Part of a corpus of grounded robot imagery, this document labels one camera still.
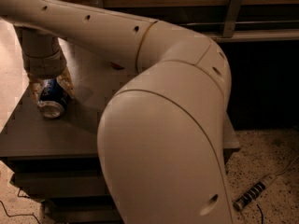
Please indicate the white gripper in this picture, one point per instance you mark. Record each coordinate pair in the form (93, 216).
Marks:
(44, 66)

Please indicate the blue pepsi can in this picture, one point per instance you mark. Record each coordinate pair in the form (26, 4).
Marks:
(53, 99)

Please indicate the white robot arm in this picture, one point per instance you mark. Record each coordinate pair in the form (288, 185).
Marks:
(160, 137)

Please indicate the red coca-cola can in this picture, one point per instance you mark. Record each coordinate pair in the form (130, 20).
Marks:
(116, 66)

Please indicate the grey drawer cabinet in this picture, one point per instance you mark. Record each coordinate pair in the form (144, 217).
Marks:
(34, 144)

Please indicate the top grey drawer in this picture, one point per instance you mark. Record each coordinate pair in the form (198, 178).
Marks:
(61, 184)

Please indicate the grey drawer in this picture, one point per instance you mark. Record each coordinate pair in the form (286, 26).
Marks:
(84, 212)
(61, 184)

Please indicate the lower grey drawer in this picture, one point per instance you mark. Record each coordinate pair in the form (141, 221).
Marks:
(84, 212)

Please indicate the white power strip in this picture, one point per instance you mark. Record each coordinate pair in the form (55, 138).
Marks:
(253, 192)

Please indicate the right metal bracket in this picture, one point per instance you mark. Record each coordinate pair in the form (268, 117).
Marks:
(228, 27)

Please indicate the horizontal metal rail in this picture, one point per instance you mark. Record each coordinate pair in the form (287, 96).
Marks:
(245, 25)

